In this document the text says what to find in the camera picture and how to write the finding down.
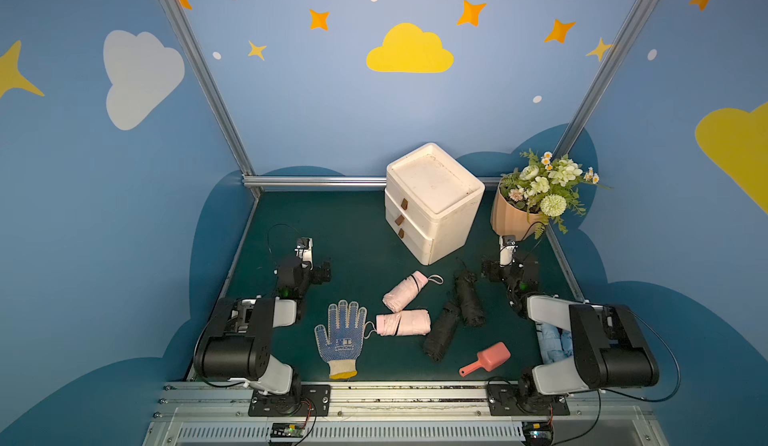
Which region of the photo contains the black umbrella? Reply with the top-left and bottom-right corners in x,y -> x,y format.
422,301 -> 461,362
453,259 -> 486,327

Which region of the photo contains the light blue umbrella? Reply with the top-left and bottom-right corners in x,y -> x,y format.
536,323 -> 574,364

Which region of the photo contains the white three-drawer cabinet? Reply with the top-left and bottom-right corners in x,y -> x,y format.
384,143 -> 485,266

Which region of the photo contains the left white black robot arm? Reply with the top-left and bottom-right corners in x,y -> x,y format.
192,257 -> 332,398

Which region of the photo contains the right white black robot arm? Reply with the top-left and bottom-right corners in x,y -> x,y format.
482,253 -> 660,399

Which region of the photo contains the pink folded umbrella upper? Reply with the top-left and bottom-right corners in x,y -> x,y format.
382,271 -> 444,313

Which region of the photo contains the pink folded umbrella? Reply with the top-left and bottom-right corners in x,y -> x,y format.
382,271 -> 444,313
372,310 -> 431,337

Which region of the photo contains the pink folded umbrella lower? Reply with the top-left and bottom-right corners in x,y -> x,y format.
372,310 -> 431,337

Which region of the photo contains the blue dotted work glove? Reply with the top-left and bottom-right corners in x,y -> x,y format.
314,300 -> 367,380

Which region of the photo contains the pink plastic scoop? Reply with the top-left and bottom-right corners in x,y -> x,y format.
459,342 -> 511,377

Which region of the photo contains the peach pot with flowers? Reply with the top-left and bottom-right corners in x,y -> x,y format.
490,150 -> 600,241

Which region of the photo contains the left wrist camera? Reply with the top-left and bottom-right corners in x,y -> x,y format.
295,237 -> 313,268

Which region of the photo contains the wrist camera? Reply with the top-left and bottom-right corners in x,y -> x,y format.
295,237 -> 313,268
499,235 -> 517,267

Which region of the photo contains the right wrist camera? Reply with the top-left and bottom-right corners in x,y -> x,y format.
499,235 -> 517,267

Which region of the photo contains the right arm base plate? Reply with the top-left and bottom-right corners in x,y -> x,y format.
486,382 -> 570,417

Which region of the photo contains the aluminium front rail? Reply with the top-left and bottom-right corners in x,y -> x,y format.
144,380 -> 667,445

